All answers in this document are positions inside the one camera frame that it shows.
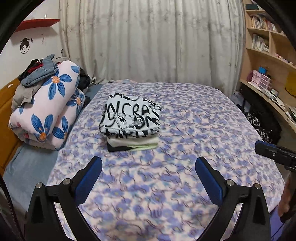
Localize black white graffiti print jacket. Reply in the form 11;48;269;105
99;93;161;138

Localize black clothing behind quilt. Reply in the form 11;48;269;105
77;68;92;93

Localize pile of denim clothes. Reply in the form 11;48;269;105
11;54;70;111

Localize right hand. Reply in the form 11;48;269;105
278;172;295;223

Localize black white patterned bag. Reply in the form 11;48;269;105
244;110;282;145

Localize black folded garment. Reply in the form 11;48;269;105
107;143;137;153

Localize cream folded fleece garment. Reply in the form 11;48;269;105
107;136;159;147

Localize pink blue flower rolled quilt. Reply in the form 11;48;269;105
9;60;85;150

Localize light green folded garment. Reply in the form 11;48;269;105
128;143;158;151

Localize pink storage boxes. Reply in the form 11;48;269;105
247;70;272;91

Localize purple floral bed blanket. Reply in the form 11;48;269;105
48;83;285;240

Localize wooden bookshelf unit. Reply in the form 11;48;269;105
240;1;295;132

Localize row of books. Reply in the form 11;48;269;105
250;14;278;32

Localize grey patterned curtain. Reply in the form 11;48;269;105
59;1;245;96

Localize cartoon face wall sticker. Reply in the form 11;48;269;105
20;38;33;54

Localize red wall shelf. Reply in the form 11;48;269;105
15;18;60;32

